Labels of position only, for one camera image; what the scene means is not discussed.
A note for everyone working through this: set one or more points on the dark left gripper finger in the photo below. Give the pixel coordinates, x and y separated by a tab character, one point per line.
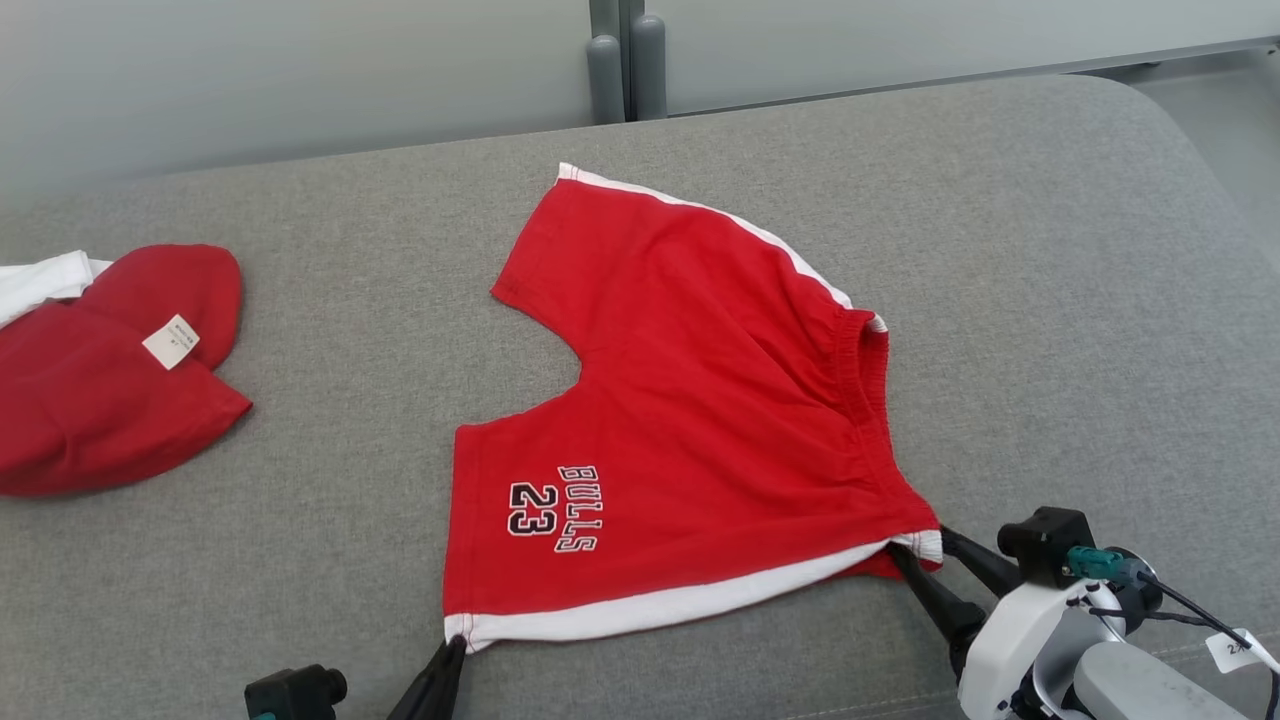
452	690
420	695

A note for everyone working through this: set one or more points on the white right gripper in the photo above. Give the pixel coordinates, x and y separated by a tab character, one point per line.
1005	650

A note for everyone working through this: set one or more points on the red Bulls shorts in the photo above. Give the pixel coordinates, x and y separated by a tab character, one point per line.
700	400

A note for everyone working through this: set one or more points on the red Bulls jersey shirt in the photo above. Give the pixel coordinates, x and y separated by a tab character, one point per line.
100	400

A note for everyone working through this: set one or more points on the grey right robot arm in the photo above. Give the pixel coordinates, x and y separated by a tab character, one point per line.
1130	690

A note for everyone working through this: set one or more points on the grey fabric sofa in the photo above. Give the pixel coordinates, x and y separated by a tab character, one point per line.
300	560

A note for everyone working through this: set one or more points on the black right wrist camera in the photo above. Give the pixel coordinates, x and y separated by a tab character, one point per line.
1045	540

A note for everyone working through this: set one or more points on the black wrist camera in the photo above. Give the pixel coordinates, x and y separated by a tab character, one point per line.
1045	540
295	695

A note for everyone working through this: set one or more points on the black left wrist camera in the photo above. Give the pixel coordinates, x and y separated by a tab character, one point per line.
295	695

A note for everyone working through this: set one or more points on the grey partition base rail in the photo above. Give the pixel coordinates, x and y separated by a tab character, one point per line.
1000	76

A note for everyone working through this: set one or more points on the tall grey rounded post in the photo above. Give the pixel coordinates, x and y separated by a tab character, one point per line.
648	65

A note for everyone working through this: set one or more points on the short grey rounded post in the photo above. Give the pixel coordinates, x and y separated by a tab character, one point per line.
605	80

